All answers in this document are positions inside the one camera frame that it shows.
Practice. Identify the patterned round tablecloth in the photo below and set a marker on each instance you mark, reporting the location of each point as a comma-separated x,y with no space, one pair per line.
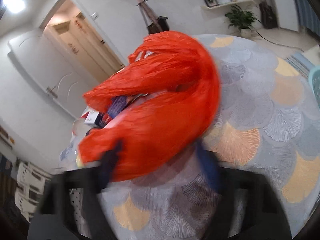
267,122

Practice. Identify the blue curtain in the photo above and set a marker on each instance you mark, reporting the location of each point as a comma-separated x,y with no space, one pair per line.
308,16

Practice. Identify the white milk carton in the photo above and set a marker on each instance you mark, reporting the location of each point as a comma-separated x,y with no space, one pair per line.
97,119

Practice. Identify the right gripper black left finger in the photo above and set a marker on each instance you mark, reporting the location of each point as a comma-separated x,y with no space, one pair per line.
55,214

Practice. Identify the green potted plant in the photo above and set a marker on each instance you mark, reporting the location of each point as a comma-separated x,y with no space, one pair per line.
242,20

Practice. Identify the white open door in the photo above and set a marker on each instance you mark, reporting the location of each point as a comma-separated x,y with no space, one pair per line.
54,69

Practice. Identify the teal plastic laundry basket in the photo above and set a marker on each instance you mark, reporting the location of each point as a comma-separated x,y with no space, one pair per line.
314,82

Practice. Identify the framed butterfly picture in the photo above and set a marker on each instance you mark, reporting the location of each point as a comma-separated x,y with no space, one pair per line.
211,3

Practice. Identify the brown hanging handbag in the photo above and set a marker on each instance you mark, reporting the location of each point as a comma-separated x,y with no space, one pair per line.
155,24

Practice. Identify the purple package in bag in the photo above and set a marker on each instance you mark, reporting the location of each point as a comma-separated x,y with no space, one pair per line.
117,105

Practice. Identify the wooden inner door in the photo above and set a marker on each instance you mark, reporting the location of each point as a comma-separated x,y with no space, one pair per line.
88,47

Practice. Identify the white wall shelf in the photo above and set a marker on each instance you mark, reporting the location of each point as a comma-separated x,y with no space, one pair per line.
252,2

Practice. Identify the black acoustic guitar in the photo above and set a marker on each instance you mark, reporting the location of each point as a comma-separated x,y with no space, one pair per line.
267,16

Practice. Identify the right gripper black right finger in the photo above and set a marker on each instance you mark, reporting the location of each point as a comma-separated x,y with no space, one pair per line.
248,207

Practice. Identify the white shoe rack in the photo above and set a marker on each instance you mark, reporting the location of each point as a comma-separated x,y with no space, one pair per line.
31,183

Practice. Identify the red plastic trash bag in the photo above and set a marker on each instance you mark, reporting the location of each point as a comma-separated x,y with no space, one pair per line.
183,85

